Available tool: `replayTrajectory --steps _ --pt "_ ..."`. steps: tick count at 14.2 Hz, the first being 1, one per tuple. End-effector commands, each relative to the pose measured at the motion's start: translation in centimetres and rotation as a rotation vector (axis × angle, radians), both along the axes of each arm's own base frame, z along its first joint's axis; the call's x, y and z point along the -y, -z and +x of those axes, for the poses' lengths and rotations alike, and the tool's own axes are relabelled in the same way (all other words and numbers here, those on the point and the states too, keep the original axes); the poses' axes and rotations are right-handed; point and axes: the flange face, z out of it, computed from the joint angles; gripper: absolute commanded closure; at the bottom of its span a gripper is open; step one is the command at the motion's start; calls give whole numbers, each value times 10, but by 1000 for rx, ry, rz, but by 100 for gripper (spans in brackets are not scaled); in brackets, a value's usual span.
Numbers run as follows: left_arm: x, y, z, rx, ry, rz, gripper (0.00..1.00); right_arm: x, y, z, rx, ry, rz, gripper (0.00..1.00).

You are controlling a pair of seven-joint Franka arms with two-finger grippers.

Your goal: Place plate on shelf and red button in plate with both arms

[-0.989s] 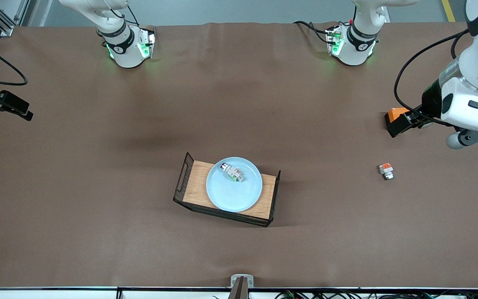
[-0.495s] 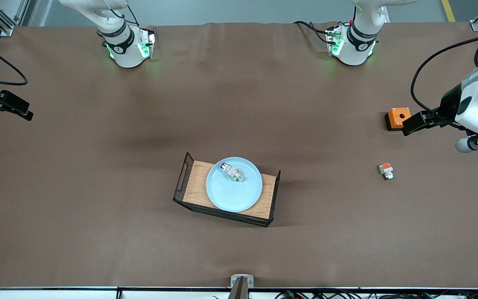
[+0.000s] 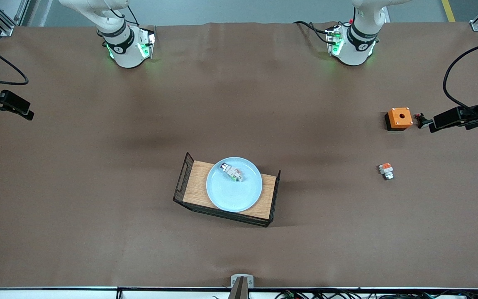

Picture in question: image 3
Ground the light blue round plate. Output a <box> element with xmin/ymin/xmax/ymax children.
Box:
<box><xmin>206</xmin><ymin>157</ymin><xmax>263</xmax><ymax>213</ymax></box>

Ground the small black button part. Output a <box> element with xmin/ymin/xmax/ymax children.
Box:
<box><xmin>414</xmin><ymin>112</ymin><xmax>434</xmax><ymax>128</ymax></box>

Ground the base connector box green light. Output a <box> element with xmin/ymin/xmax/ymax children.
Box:
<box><xmin>325</xmin><ymin>24</ymin><xmax>344</xmax><ymax>57</ymax></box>
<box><xmin>137</xmin><ymin>25</ymin><xmax>157</xmax><ymax>59</ymax></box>

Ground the brown table mat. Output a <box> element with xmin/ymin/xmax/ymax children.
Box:
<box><xmin>0</xmin><ymin>21</ymin><xmax>478</xmax><ymax>290</ymax></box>

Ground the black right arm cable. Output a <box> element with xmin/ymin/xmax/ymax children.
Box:
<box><xmin>0</xmin><ymin>37</ymin><xmax>29</xmax><ymax>86</ymax></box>

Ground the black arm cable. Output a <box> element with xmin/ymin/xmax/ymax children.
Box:
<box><xmin>443</xmin><ymin>39</ymin><xmax>478</xmax><ymax>125</ymax></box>
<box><xmin>0</xmin><ymin>37</ymin><xmax>29</xmax><ymax>86</ymax></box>

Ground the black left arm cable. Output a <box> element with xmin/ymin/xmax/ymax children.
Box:
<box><xmin>443</xmin><ymin>39</ymin><xmax>478</xmax><ymax>125</ymax></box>

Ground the orange button enclosure box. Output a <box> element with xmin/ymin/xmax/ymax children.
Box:
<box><xmin>384</xmin><ymin>107</ymin><xmax>413</xmax><ymax>132</ymax></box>

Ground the black base cable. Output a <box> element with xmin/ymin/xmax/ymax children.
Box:
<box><xmin>293</xmin><ymin>20</ymin><xmax>332</xmax><ymax>44</ymax></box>

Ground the white table edge rail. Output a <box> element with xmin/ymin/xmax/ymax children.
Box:
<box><xmin>0</xmin><ymin>287</ymin><xmax>478</xmax><ymax>299</ymax></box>

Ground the black wire tray wooden bottom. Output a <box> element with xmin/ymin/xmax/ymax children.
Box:
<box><xmin>173</xmin><ymin>152</ymin><xmax>281</xmax><ymax>228</ymax></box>

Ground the black cable bundle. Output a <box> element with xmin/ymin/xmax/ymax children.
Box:
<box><xmin>274</xmin><ymin>290</ymin><xmax>478</xmax><ymax>299</ymax></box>

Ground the grey metal bracket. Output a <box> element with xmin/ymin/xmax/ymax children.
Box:
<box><xmin>230</xmin><ymin>274</ymin><xmax>254</xmax><ymax>288</ymax></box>

